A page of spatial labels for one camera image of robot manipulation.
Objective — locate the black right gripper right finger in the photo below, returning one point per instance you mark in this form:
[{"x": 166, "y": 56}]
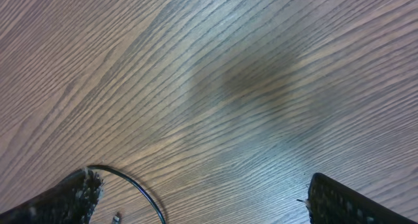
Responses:
[{"x": 330, "y": 202}]

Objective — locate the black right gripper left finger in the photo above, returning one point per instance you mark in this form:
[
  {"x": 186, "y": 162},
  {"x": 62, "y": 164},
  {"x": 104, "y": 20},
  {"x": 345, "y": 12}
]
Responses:
[{"x": 72, "y": 200}]

